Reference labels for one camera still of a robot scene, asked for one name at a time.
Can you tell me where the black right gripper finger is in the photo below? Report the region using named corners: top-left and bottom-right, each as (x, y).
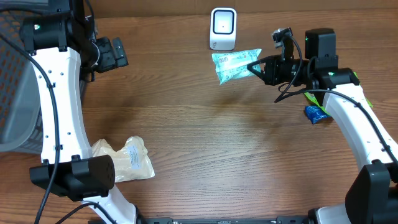
top-left (247, 64), bottom-right (266, 82)
top-left (247, 55), bottom-right (274, 67)

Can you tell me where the teal wet wipes pack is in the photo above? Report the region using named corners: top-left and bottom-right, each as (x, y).
top-left (211, 49), bottom-right (262, 85)

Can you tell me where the green clear snack bag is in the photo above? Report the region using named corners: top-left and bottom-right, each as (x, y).
top-left (304, 72), bottom-right (373, 114)

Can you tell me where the blue snack bar wrapper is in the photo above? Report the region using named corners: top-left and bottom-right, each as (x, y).
top-left (304, 105), bottom-right (330, 124)

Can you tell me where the beige clear plastic bag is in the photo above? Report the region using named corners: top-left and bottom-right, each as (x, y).
top-left (91, 136), bottom-right (155, 182)

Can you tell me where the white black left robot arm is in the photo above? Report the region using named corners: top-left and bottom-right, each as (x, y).
top-left (21, 1), bottom-right (140, 223)

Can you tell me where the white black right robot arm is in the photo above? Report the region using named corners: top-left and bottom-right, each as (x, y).
top-left (247, 28), bottom-right (397, 224)

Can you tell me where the white barcode scanner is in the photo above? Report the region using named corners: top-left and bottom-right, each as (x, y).
top-left (210, 7), bottom-right (237, 50)

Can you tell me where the dark grey plastic basket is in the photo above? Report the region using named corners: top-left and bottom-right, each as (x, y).
top-left (0, 0), bottom-right (88, 155)

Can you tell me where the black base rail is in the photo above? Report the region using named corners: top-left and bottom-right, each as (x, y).
top-left (88, 207), bottom-right (364, 224)

